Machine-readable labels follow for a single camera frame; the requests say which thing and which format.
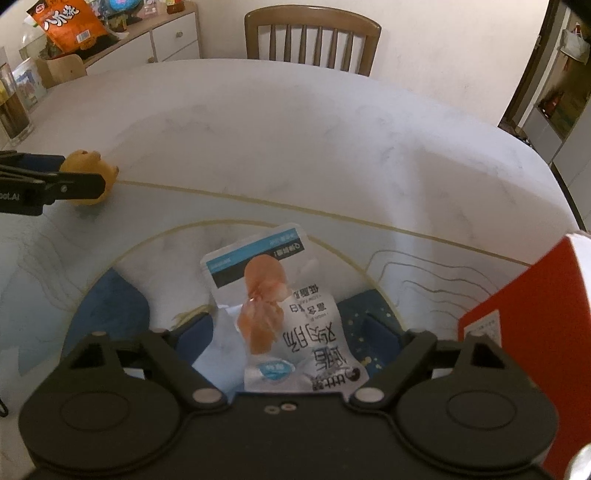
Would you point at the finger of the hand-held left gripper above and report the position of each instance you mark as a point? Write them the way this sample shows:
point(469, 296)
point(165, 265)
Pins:
point(78, 185)
point(44, 162)

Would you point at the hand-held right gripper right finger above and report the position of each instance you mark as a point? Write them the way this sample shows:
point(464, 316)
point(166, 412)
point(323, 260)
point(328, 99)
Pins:
point(383, 334)

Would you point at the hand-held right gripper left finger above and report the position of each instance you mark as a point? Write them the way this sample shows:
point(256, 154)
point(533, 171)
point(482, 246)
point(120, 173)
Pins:
point(194, 337)

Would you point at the orange plush toy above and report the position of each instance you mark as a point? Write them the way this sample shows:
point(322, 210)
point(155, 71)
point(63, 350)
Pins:
point(90, 164)

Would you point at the white chicken snack packet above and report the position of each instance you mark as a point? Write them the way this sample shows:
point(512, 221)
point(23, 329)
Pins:
point(277, 314)

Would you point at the red cardboard box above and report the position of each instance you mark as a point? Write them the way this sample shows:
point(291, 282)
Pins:
point(540, 332)

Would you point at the white marble desktop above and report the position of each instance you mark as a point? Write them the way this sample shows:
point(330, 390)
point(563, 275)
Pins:
point(300, 138)

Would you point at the tall glass container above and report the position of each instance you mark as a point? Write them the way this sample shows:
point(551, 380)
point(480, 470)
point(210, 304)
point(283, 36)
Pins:
point(14, 110)

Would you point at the printed picture card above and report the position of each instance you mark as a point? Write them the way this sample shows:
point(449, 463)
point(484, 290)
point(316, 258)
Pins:
point(30, 83)

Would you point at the wooden chair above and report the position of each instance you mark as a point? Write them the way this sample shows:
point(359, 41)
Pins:
point(62, 69)
point(314, 37)

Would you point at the orange snack bag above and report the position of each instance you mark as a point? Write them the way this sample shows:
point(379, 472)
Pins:
point(69, 23)

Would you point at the white sideboard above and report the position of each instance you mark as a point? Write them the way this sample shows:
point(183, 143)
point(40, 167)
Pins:
point(157, 39)

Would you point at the blue globe toy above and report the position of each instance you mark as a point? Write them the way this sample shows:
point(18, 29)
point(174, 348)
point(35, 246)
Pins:
point(120, 7)

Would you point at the hanging tote bag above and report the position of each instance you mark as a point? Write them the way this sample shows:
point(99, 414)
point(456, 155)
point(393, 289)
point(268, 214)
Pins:
point(576, 44)

